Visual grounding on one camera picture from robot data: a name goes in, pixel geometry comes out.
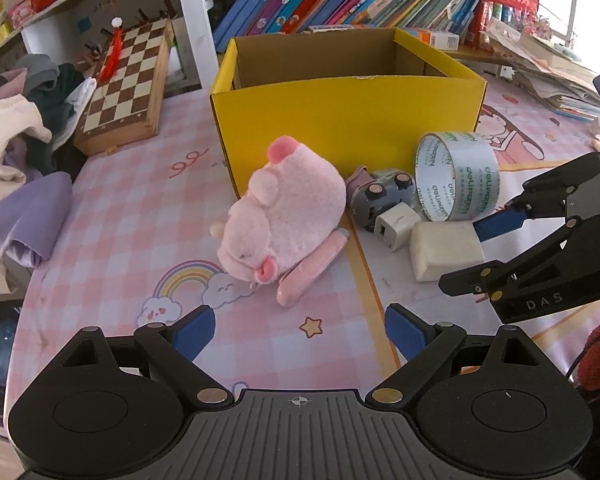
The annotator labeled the white charger plug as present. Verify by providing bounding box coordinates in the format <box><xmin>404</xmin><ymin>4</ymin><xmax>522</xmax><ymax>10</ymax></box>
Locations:
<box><xmin>374</xmin><ymin>203</ymin><xmax>422</xmax><ymax>252</ymax></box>

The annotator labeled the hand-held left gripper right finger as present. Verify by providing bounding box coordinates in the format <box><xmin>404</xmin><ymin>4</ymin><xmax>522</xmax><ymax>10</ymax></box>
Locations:
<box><xmin>365</xmin><ymin>304</ymin><xmax>543</xmax><ymax>409</ymax></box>

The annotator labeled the clear tape roll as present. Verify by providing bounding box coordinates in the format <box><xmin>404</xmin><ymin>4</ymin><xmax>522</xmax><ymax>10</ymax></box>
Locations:
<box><xmin>414</xmin><ymin>131</ymin><xmax>502</xmax><ymax>222</ymax></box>

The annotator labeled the pile of clothes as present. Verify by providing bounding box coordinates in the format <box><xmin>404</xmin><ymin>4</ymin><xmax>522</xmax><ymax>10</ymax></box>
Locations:
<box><xmin>0</xmin><ymin>54</ymin><xmax>98</xmax><ymax>296</ymax></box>

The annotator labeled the red tassel ornament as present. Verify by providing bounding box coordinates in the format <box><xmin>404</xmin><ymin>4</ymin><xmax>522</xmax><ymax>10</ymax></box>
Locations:
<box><xmin>97</xmin><ymin>17</ymin><xmax>126</xmax><ymax>83</ymax></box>

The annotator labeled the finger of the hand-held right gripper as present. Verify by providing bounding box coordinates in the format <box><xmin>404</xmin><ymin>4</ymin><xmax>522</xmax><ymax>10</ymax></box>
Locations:
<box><xmin>439</xmin><ymin>212</ymin><xmax>600</xmax><ymax>296</ymax></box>
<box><xmin>472</xmin><ymin>151</ymin><xmax>600</xmax><ymax>242</ymax></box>

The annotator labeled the purple cloth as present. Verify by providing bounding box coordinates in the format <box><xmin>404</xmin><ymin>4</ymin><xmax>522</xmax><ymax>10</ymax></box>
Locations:
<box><xmin>0</xmin><ymin>172</ymin><xmax>73</xmax><ymax>268</ymax></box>

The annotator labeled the white shelf frame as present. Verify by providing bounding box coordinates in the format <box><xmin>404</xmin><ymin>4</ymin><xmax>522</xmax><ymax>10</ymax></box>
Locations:
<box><xmin>0</xmin><ymin>0</ymin><xmax>221</xmax><ymax>93</ymax></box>

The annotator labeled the stack of books and papers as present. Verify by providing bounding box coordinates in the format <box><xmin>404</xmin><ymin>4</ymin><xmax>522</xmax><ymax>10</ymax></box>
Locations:
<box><xmin>480</xmin><ymin>20</ymin><xmax>600</xmax><ymax>123</ymax></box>

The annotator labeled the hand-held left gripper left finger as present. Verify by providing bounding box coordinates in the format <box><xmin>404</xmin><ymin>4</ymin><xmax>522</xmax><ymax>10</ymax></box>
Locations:
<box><xmin>60</xmin><ymin>305</ymin><xmax>236</xmax><ymax>411</ymax></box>

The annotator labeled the pink checked desktop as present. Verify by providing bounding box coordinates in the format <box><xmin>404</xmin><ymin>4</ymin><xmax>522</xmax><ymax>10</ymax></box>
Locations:
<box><xmin>2</xmin><ymin>60</ymin><xmax>600</xmax><ymax>413</ymax></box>

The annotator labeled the grey toy car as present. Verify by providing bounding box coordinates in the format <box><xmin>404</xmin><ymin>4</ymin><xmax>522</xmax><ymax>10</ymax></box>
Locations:
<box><xmin>352</xmin><ymin>167</ymin><xmax>416</xmax><ymax>233</ymax></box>

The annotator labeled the small pink grey pouch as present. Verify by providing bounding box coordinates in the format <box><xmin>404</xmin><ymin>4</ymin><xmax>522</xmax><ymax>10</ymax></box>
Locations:
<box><xmin>345</xmin><ymin>166</ymin><xmax>375</xmax><ymax>209</ymax></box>

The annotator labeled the pink plush pig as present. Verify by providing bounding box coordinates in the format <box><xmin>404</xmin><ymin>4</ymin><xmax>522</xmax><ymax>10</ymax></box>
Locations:
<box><xmin>210</xmin><ymin>135</ymin><xmax>348</xmax><ymax>288</ymax></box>

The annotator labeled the small orange white box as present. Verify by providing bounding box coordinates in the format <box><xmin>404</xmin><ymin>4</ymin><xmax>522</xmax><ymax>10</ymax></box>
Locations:
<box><xmin>407</xmin><ymin>27</ymin><xmax>460</xmax><ymax>51</ymax></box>

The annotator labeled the white rectangular block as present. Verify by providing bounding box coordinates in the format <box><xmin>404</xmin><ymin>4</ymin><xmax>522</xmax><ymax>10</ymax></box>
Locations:
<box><xmin>409</xmin><ymin>221</ymin><xmax>485</xmax><ymax>282</ymax></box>

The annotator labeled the pink tube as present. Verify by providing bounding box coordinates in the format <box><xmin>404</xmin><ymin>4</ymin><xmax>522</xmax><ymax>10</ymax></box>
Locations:
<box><xmin>276</xmin><ymin>229</ymin><xmax>352</xmax><ymax>307</ymax></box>

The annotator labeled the wooden chessboard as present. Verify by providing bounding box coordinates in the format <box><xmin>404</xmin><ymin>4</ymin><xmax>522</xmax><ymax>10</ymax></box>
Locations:
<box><xmin>72</xmin><ymin>17</ymin><xmax>176</xmax><ymax>156</ymax></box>

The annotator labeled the yellow cardboard box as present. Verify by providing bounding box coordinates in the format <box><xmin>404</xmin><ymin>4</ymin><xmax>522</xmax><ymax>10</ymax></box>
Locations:
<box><xmin>210</xmin><ymin>27</ymin><xmax>488</xmax><ymax>201</ymax></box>

